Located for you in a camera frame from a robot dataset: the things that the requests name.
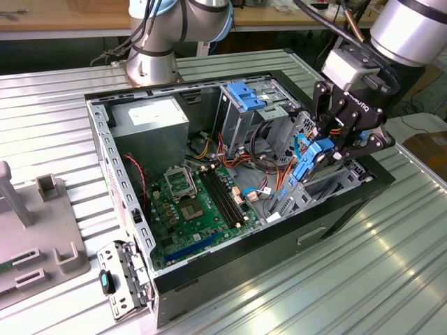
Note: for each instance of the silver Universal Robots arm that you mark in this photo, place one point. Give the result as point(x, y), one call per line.
point(405, 31)

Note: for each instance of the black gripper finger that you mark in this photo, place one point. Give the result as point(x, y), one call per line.
point(321, 101)
point(382, 141)

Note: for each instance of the black open PC case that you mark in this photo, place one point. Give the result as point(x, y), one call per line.
point(244, 265)

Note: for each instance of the small black blue latch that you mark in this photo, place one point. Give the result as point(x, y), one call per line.
point(106, 282)

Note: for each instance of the hard disk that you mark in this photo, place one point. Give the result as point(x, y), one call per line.
point(311, 157)

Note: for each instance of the grey power supply unit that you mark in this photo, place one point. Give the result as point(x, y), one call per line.
point(150, 139)

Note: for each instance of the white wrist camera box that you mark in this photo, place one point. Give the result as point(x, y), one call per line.
point(349, 70)

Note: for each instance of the green motherboard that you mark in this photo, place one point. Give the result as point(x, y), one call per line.
point(174, 227)

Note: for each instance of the blue expansion slot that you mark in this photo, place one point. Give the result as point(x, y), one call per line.
point(192, 247)

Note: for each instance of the grey parts rack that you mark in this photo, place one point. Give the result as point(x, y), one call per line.
point(42, 223)

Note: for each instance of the metal disk bay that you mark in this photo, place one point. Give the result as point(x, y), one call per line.
point(295, 204)

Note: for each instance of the green RAM stick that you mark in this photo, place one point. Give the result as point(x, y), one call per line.
point(6, 269)

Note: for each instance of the black RAM slot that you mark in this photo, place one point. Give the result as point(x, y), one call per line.
point(224, 195)
point(219, 195)
point(213, 195)
point(229, 195)

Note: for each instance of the blue drive latch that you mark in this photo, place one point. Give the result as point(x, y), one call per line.
point(244, 94)

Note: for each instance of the metal slot bracket cover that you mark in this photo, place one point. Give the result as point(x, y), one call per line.
point(118, 258)

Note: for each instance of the small brown cardboard box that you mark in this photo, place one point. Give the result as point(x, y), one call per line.
point(429, 153)

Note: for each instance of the grey metal drive cage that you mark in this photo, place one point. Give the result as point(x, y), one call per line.
point(234, 122)

